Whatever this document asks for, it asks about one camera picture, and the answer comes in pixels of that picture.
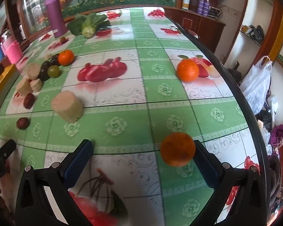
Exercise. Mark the black bag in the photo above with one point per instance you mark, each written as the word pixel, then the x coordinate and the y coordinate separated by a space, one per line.
pixel 256 32

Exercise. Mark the dull orange mandarin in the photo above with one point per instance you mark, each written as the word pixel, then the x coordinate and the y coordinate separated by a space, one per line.
pixel 178 149

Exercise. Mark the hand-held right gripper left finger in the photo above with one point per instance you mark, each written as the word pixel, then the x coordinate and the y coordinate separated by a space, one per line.
pixel 79 162

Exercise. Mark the yellow rimmed tray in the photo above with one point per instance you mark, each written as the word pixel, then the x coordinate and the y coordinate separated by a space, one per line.
pixel 0 84

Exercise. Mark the brown wooden corner cabinet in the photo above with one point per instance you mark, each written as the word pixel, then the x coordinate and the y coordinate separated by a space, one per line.
pixel 202 26

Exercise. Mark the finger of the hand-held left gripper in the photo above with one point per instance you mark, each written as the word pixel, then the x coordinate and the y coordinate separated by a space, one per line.
pixel 7 146

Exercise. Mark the bright orange mandarin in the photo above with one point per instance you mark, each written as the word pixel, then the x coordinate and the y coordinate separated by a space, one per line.
pixel 188 70

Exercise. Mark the small beige cylinder cake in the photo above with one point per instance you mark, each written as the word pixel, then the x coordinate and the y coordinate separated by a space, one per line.
pixel 36 85

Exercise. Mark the wooden chair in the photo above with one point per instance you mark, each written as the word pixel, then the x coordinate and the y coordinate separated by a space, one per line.
pixel 188 26

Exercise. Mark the purple drinking bottle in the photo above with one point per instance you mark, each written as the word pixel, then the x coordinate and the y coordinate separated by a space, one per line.
pixel 54 14

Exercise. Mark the small orange mandarin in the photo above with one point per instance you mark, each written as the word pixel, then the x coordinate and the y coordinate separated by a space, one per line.
pixel 66 57

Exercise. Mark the green grape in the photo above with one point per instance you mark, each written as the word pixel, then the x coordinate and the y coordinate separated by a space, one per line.
pixel 53 71

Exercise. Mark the rough round beige cake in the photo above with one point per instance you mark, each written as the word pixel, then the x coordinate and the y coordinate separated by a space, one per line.
pixel 33 71

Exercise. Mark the purple spray bottle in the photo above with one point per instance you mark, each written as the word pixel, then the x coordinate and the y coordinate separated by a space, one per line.
pixel 206 7
pixel 201 6

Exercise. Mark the large beige cylinder cake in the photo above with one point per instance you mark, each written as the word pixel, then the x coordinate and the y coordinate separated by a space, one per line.
pixel 67 107

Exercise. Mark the small beige piece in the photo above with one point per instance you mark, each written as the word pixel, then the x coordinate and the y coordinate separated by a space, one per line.
pixel 47 57

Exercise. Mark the beige cube cake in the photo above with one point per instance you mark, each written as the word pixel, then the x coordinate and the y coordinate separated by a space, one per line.
pixel 23 86

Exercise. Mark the jar with pink knit sleeve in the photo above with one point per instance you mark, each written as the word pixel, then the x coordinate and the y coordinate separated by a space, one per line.
pixel 13 51

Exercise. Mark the purple cloth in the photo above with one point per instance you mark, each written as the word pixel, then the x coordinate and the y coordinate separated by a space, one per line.
pixel 279 134

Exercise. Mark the white plastic bag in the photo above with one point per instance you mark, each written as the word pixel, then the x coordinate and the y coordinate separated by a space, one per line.
pixel 258 87

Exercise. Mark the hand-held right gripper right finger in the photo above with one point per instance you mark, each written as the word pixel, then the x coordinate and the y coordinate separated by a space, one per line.
pixel 207 167

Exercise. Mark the green bok choy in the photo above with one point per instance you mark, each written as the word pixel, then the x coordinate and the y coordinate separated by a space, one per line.
pixel 88 27

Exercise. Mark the red date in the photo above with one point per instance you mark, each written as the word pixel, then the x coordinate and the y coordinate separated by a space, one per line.
pixel 22 123
pixel 28 100

